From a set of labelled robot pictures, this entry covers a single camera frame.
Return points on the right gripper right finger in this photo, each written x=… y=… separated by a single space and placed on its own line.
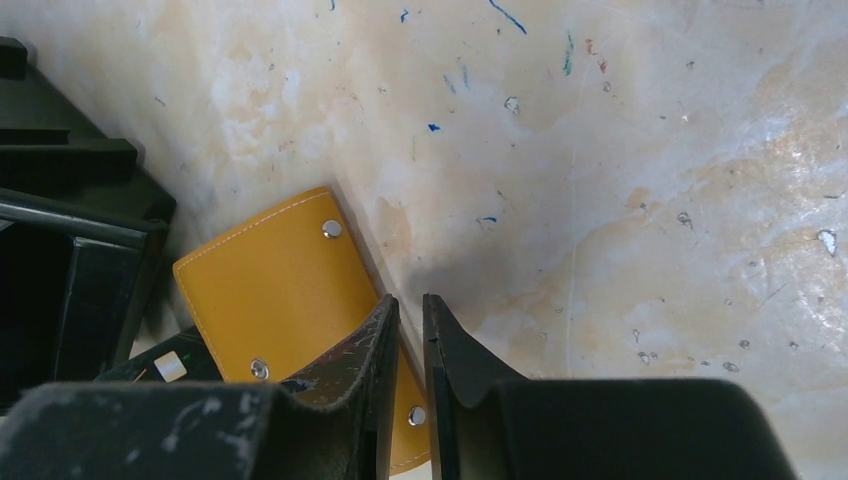
x=488 y=421

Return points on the black VIP credit card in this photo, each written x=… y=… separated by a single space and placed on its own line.
x=182 y=357

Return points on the black card tray box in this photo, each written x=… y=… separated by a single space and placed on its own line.
x=83 y=229

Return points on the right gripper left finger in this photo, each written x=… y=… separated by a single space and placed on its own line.
x=232 y=430

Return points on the tan leather card holder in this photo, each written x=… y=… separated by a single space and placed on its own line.
x=295 y=325

